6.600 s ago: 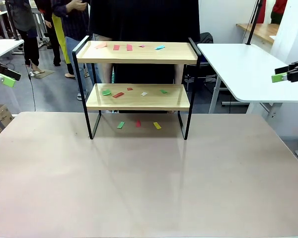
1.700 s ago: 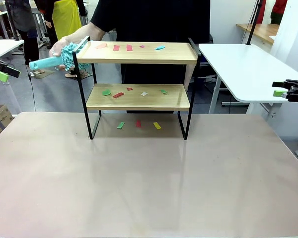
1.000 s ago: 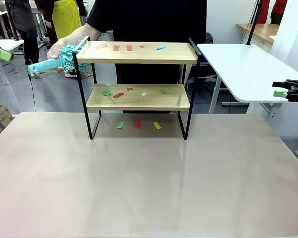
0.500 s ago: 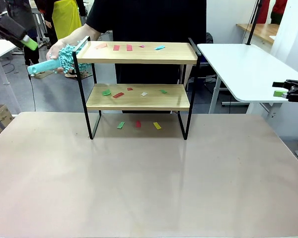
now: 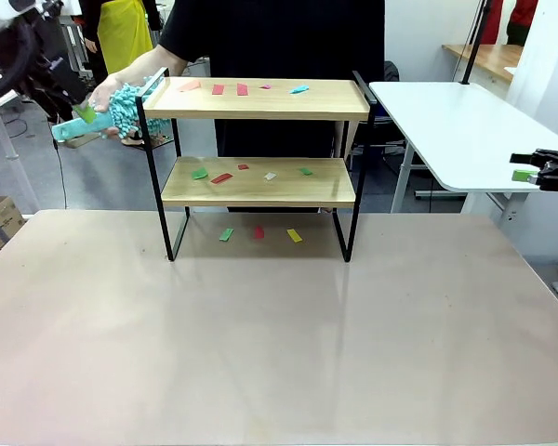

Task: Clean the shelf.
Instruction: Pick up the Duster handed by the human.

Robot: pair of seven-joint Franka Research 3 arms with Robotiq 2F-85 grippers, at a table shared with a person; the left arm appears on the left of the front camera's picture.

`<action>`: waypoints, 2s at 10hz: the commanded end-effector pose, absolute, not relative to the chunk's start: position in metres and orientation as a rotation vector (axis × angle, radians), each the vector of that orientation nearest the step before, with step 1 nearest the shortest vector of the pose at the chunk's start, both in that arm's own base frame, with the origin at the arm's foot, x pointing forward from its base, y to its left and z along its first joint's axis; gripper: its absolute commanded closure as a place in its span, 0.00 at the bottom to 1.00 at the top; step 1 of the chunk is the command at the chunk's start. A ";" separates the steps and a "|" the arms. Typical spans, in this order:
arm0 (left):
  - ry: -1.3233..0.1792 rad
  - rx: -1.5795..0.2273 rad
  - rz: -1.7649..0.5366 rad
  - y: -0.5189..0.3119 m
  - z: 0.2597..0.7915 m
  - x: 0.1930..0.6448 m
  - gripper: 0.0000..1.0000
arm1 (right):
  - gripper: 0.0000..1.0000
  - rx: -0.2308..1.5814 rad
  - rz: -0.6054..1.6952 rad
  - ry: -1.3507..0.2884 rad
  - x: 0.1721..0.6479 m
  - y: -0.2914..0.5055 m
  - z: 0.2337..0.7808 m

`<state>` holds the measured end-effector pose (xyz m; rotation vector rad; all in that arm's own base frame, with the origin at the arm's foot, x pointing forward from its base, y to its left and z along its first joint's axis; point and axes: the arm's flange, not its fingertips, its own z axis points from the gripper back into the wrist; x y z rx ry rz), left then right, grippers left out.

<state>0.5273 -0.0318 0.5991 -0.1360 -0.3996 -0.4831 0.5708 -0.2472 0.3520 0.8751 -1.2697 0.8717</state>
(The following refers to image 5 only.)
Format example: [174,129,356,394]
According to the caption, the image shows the black office chair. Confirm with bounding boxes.
[343,59,429,180]

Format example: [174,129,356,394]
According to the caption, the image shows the white desk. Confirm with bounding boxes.
[0,72,41,213]

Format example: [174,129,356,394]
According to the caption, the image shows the black stand pole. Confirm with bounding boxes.
[459,0,492,85]

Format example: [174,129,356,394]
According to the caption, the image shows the wooden desk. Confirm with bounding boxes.
[441,43,525,85]

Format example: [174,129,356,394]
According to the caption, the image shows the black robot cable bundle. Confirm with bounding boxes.
[0,18,43,106]

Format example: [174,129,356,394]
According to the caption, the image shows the two-tier wooden metal shelf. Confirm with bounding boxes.
[134,68,378,264]

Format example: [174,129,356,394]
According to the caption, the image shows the person in red clothes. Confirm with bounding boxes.
[481,0,539,47]

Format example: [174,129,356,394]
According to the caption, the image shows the person in yellow apron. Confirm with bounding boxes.
[81,0,162,87]

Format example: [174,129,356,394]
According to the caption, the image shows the tan floor mat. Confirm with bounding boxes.
[64,133,101,150]

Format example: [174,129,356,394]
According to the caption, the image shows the teal chenille duster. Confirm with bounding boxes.
[50,69,173,145]

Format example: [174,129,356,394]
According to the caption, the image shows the cardboard box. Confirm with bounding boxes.
[0,194,27,256]

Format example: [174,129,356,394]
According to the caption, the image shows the person's right hand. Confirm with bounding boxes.
[87,72,132,115]

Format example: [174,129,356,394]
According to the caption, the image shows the white side table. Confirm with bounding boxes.
[367,81,558,229]

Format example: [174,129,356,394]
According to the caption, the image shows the person in black shirt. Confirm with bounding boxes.
[157,0,386,214]

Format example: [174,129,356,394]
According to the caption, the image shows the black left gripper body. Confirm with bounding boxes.
[21,47,91,124]

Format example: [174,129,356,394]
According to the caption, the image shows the black floor cable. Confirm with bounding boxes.
[53,137,71,210]

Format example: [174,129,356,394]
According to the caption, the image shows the person's right forearm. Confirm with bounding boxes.
[115,44,201,88]

